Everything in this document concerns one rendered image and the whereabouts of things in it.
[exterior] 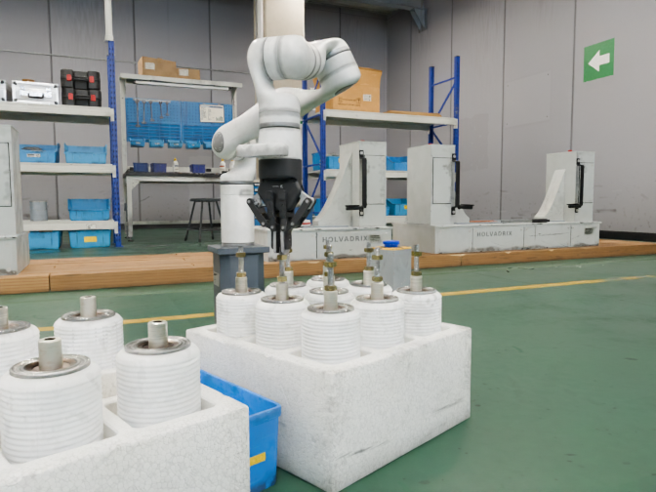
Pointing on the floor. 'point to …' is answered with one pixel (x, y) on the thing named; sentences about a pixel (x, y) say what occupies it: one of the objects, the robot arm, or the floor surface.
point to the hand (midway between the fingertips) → (281, 241)
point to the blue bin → (262, 427)
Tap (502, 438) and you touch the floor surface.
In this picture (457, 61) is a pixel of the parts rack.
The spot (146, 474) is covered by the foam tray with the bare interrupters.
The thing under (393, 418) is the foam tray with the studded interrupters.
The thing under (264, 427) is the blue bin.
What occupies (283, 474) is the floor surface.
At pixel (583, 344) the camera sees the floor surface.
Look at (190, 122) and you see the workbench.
